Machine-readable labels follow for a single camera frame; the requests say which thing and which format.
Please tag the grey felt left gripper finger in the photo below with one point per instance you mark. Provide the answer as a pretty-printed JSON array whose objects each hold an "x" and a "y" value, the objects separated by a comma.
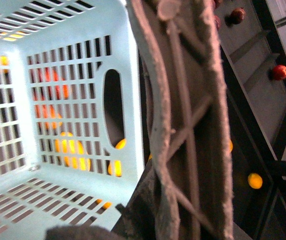
[{"x": 80, "y": 232}]

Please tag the light teal plastic basket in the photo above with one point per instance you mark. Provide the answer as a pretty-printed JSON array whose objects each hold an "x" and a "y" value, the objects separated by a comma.
[{"x": 91, "y": 46}]

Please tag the brown plastic basket handle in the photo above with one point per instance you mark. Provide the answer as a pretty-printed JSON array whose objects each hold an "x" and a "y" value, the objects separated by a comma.
[{"x": 188, "y": 187}]

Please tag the yellow mango behind basket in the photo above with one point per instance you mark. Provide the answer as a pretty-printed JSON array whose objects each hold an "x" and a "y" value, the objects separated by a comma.
[{"x": 74, "y": 154}]

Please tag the red orange mango behind basket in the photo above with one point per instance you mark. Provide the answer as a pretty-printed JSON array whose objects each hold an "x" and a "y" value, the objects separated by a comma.
[{"x": 55, "y": 92}]

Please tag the yellow lemon on shelf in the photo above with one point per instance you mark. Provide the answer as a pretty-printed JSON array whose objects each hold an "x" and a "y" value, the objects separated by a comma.
[{"x": 255, "y": 181}]

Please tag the red apple right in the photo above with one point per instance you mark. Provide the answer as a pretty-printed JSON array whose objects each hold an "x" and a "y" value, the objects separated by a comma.
[{"x": 279, "y": 73}]

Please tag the red apple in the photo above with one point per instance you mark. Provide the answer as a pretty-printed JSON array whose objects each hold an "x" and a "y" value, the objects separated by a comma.
[
  {"x": 237, "y": 15},
  {"x": 279, "y": 73}
]

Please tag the red apple upper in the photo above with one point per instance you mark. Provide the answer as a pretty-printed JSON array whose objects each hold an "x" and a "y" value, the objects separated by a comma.
[{"x": 237, "y": 15}]

